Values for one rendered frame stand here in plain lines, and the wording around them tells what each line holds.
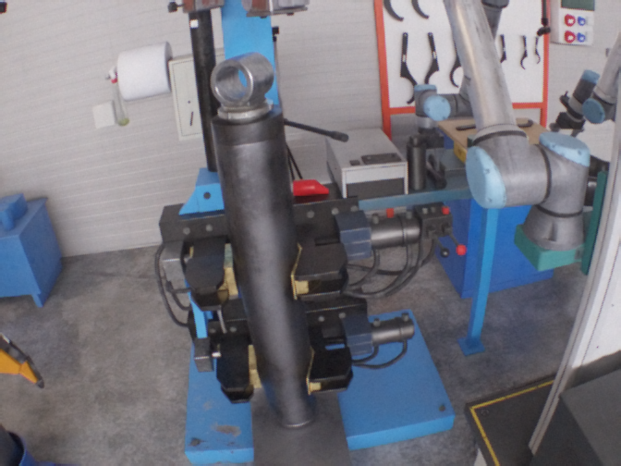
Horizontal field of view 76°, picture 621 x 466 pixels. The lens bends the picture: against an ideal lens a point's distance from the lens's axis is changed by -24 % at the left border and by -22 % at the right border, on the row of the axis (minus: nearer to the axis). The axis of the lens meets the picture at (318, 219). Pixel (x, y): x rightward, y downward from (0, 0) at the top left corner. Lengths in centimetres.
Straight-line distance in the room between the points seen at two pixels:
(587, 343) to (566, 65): 313
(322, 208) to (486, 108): 81
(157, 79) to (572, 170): 176
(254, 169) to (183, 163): 228
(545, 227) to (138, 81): 179
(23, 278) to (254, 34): 256
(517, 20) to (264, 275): 296
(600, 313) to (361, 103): 261
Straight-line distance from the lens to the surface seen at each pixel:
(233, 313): 205
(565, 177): 120
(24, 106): 392
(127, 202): 387
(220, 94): 142
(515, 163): 114
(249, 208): 145
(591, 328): 143
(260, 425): 218
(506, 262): 304
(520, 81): 398
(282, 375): 186
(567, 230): 127
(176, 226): 180
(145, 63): 227
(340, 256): 158
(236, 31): 180
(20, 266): 361
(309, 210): 176
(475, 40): 127
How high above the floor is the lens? 185
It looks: 28 degrees down
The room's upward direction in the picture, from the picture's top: 5 degrees counter-clockwise
